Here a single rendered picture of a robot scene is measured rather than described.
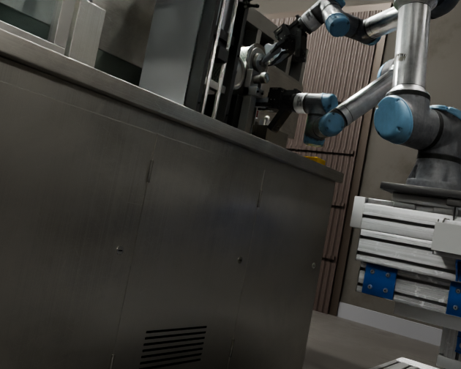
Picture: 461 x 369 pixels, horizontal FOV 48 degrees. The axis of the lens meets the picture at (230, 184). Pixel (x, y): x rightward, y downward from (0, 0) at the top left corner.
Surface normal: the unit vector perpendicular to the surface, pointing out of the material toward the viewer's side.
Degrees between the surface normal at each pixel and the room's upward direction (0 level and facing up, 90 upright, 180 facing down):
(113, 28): 90
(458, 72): 90
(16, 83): 90
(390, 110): 97
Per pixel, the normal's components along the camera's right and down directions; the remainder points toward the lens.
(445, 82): -0.58, -0.16
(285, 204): 0.78, 0.11
